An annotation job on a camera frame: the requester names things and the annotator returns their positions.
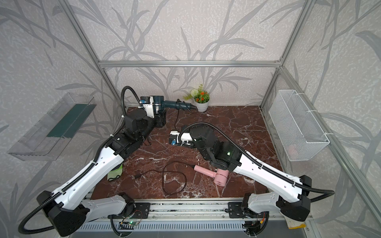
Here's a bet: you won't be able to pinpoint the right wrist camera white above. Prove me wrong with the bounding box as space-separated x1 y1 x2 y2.
169 131 194 148

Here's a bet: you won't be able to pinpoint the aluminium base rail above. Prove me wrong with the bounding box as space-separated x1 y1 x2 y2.
79 198 286 233

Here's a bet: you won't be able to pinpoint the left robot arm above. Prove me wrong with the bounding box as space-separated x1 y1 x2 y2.
18 86 167 237

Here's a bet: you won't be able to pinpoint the horizontal aluminium frame bar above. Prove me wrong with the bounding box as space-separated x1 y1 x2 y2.
99 60 280 68

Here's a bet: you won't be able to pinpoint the white wire mesh basket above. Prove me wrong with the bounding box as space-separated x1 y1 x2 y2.
269 90 330 162

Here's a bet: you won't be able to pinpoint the dark green hair dryer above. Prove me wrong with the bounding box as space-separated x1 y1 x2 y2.
159 100 197 112

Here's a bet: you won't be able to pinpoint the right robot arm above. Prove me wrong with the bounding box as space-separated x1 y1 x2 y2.
169 122 335 222

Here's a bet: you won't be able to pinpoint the clear plastic wall shelf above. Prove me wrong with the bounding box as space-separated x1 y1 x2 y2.
8 93 96 161

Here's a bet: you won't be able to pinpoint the black green work glove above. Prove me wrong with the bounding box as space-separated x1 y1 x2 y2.
107 164 123 181

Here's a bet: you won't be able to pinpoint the white cloth glove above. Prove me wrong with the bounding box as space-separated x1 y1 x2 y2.
285 217 306 230

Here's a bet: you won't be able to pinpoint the pink hair dryer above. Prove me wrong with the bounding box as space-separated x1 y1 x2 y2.
194 165 229 187

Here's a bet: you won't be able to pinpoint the white pot artificial flowers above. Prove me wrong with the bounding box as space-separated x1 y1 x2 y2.
183 84 210 113

